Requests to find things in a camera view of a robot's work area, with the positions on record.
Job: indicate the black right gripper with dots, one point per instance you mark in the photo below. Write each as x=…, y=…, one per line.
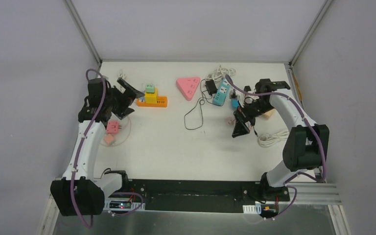
x=241, y=115

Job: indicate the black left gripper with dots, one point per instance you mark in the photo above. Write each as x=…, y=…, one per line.
x=122, y=98

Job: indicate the pink plug adapter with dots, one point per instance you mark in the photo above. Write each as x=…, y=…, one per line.
x=113, y=127

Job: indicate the teal power strip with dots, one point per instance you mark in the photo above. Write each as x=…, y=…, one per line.
x=222, y=93

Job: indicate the pink plug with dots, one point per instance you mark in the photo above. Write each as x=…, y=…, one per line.
x=109, y=139

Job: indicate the black power adapter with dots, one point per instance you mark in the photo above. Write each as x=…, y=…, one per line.
x=211, y=87

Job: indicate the pink triangular power strip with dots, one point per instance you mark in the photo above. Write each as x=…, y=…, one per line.
x=188, y=86

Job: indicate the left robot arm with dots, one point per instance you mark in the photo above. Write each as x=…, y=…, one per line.
x=78, y=192

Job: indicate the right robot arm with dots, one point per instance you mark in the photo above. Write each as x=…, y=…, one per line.
x=307, y=142

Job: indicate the blue square plug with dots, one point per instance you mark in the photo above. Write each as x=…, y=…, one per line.
x=234, y=103

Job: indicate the yellow plug adapter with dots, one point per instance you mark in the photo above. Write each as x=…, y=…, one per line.
x=151, y=98

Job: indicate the green plug adapter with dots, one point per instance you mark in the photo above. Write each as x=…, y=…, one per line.
x=150, y=88

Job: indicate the beige plug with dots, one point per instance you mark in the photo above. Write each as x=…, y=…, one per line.
x=268, y=114

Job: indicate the small black plug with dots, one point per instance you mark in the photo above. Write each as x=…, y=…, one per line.
x=247, y=89

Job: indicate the pink round cable reel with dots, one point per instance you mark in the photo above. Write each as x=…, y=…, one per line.
x=230, y=120

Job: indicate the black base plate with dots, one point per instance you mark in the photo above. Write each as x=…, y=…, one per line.
x=195, y=196

